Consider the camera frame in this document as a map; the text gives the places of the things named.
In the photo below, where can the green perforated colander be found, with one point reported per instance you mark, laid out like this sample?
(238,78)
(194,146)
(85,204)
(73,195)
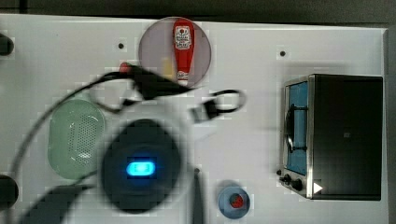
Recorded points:
(74,129)

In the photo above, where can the black toaster oven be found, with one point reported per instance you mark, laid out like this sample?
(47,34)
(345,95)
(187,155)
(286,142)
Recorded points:
(332,137)

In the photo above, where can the red toy strawberry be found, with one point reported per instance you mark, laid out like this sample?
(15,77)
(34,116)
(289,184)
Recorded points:
(125,68)

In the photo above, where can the black cylinder post lower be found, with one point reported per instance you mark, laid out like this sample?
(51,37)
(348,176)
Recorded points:
(9,192)

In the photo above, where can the small red strawberry in bowl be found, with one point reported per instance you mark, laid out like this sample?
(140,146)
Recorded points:
(236,201)

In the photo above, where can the black cylinder post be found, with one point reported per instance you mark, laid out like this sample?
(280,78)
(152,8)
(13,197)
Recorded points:
(9,192)
(6,45)

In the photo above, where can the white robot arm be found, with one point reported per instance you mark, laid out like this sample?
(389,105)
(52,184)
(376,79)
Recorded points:
(133,157)

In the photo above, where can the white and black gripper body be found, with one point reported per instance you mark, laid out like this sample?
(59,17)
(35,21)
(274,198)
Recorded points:
(151,85)

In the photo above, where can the grey round plate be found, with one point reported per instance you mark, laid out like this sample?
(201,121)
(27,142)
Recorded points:
(156,51)

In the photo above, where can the red plush ketchup bottle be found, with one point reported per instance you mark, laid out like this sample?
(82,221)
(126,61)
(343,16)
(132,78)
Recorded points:
(183,39)

